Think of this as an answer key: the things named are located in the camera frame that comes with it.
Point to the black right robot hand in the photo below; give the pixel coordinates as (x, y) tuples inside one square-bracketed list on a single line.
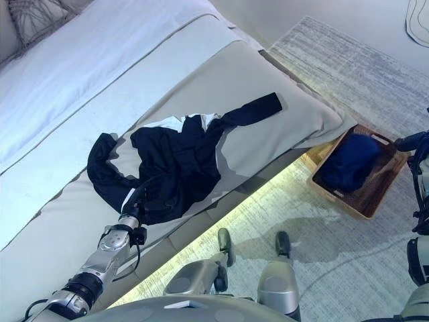
[(417, 141)]

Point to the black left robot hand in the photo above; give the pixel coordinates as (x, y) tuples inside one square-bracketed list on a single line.
[(129, 204)]

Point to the dark long-sleeve jacket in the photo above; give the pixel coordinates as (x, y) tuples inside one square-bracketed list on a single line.
[(174, 161)]

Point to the white t-shirt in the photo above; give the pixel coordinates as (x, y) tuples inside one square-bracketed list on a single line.
[(197, 119)]

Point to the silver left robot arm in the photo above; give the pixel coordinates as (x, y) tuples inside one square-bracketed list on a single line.
[(107, 248)]

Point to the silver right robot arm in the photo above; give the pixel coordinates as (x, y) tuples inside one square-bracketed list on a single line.
[(421, 188)]

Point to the brown wicker basket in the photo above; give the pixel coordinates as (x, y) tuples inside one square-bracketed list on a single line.
[(378, 188)]

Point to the beige bed runner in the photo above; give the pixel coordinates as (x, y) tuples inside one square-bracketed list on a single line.
[(261, 77)]

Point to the blue garment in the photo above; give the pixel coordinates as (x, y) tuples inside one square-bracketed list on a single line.
[(352, 157)]

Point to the robot left leg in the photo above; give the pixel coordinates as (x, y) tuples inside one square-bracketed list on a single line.
[(194, 278)]

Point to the robot leg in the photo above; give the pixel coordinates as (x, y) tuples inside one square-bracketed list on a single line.
[(278, 285), (194, 278)]

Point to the grey striped rug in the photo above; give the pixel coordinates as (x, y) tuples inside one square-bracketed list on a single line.
[(335, 67)]

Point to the round rug black outline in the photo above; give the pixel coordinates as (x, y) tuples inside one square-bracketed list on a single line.
[(419, 20)]

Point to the white duvet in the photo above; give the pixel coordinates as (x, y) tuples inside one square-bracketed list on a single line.
[(83, 67)]

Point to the robot right leg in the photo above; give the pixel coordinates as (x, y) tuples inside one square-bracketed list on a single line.
[(278, 285)]

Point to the line-patterned pillow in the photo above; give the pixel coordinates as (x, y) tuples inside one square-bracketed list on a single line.
[(37, 20)]

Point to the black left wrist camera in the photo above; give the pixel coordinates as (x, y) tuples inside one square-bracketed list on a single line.
[(139, 235)]

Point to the beige upholstered bed frame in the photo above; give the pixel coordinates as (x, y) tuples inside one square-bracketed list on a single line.
[(181, 243)]

